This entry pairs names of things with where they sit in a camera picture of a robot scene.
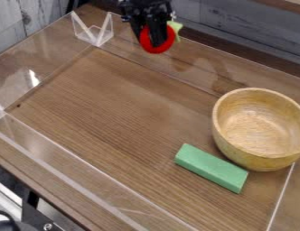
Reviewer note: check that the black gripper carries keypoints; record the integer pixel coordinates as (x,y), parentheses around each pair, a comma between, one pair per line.
(134,10)

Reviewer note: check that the red plush strawberry toy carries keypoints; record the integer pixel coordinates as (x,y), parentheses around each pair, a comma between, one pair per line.
(159,39)

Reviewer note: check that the light wooden bowl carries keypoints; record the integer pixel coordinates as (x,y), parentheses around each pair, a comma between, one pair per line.
(256,128)

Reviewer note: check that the green rectangular block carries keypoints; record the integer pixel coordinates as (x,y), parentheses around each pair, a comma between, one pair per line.
(211,167)

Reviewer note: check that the clear acrylic corner bracket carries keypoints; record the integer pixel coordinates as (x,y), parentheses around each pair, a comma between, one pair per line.
(96,35)

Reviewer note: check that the clear acrylic tray wall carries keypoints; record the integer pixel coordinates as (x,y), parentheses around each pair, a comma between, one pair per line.
(94,118)

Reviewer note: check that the black table leg bracket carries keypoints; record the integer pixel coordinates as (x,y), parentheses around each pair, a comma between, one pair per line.
(34,217)

